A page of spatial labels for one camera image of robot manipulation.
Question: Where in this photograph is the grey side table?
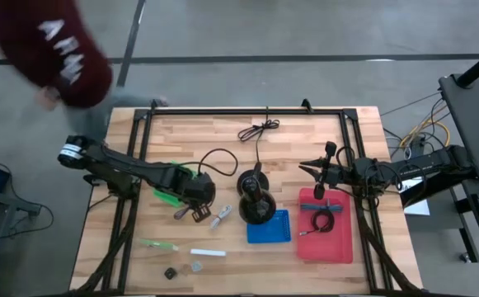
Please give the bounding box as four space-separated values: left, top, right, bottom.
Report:
439 73 479 182

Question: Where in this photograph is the white Acer card reader box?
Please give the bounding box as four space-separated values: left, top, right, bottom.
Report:
189 247 228 257

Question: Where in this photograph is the black lamp cord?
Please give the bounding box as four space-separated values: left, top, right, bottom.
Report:
237 106 281 166

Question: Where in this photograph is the green plastic basket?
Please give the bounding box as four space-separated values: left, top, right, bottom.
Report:
152 159 199 209

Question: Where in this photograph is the blue cable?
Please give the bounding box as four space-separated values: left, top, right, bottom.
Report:
299 199 345 215

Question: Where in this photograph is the white paper sheet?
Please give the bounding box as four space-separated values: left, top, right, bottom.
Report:
402 176 431 217

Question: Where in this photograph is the black cable silver plug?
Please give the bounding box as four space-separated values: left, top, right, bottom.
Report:
298 209 336 238

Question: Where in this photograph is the blue plastic basket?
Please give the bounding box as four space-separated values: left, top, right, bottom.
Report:
246 209 293 245

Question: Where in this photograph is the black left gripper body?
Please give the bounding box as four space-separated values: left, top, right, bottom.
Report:
176 171 217 208

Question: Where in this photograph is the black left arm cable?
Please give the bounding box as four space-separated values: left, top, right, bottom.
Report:
196 147 240 178

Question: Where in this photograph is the white box with green edge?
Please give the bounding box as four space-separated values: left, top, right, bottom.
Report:
139 238 181 252

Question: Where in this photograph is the white cable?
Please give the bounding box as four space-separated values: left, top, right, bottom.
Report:
209 204 233 230

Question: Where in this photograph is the black desk lamp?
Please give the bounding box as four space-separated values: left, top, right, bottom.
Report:
237 162 278 226

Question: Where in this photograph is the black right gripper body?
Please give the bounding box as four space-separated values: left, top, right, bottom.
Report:
312 140 358 201

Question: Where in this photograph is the person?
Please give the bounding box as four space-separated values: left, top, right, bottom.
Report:
0 0 168 139

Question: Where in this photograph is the black aluminium table frame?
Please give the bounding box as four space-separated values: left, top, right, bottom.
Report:
72 97 424 297

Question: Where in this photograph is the small dark looped cable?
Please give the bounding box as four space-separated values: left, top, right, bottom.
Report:
172 205 192 221

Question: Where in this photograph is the grey equipment stand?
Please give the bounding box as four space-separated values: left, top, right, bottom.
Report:
0 189 45 297

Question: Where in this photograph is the red plastic bin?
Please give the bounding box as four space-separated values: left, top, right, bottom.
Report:
296 186 355 265

